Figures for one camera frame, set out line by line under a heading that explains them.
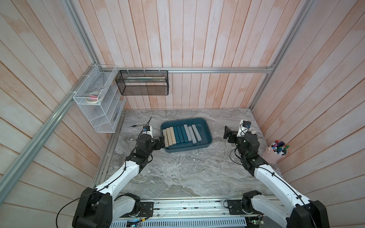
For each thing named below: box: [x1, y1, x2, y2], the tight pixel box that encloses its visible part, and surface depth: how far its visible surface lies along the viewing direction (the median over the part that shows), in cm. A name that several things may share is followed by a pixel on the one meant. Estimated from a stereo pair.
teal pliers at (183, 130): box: [179, 125, 188, 142], surface depth 103 cm
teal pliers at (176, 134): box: [173, 126, 181, 143], surface depth 103 cm
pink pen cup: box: [262, 139, 290, 164], surface depth 85 cm
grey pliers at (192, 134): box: [187, 125, 197, 144], surface depth 103 cm
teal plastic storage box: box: [160, 117, 213, 153], surface depth 103 cm
